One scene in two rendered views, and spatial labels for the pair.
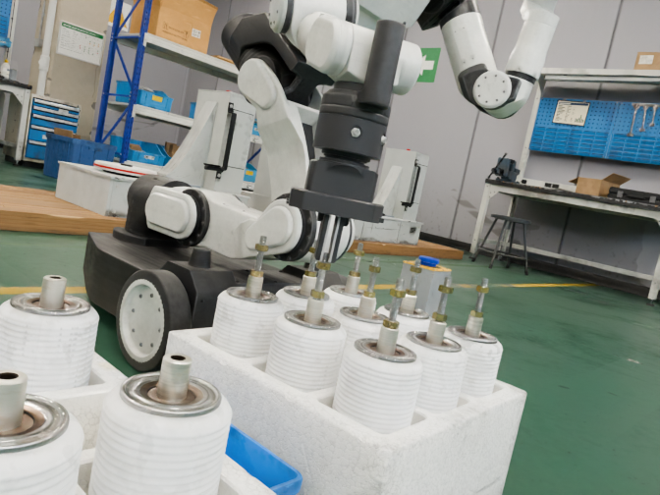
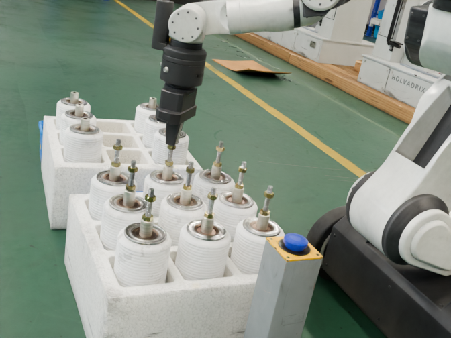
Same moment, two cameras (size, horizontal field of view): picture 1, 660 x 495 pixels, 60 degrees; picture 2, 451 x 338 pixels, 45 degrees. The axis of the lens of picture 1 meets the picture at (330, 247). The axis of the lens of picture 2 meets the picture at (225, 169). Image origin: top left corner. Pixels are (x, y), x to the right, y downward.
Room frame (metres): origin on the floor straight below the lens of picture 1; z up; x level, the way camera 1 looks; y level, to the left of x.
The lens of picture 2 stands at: (1.28, -0.97, 0.73)
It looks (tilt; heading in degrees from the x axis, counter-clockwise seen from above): 21 degrees down; 113
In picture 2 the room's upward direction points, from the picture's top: 11 degrees clockwise
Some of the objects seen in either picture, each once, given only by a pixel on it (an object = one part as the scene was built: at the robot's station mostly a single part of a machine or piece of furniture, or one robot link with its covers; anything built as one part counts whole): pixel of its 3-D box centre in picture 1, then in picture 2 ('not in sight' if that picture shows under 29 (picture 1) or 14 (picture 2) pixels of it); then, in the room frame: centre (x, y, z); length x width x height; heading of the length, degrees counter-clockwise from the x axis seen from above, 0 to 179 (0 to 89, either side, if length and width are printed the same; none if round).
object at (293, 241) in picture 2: (428, 262); (294, 243); (1.09, -0.19, 0.32); 0.04 x 0.04 x 0.02
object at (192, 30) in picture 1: (170, 21); not in sight; (5.88, 2.03, 1.70); 0.72 x 0.58 x 0.50; 143
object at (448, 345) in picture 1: (433, 342); (128, 203); (0.75, -0.16, 0.25); 0.08 x 0.08 x 0.01
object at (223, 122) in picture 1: (164, 144); not in sight; (3.03, 0.97, 0.45); 0.82 x 0.57 x 0.74; 139
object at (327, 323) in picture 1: (311, 320); (166, 178); (0.73, 0.00, 0.25); 0.08 x 0.08 x 0.01
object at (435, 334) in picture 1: (435, 333); (129, 197); (0.75, -0.16, 0.26); 0.02 x 0.02 x 0.03
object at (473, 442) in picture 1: (342, 418); (174, 268); (0.82, -0.07, 0.09); 0.39 x 0.39 x 0.18; 51
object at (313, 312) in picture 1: (313, 310); (167, 172); (0.73, 0.00, 0.26); 0.02 x 0.02 x 0.03
